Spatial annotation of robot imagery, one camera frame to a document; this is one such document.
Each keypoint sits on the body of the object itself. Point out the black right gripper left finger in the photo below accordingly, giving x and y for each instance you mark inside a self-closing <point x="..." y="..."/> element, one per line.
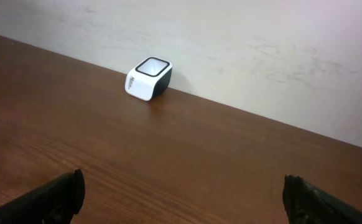
<point x="56" y="201"/>

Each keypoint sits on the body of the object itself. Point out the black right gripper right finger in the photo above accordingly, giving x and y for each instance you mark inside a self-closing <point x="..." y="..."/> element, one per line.
<point x="306" y="203"/>

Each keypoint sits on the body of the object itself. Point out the white barcode scanner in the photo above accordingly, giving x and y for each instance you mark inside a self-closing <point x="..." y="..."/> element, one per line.
<point x="148" y="79"/>

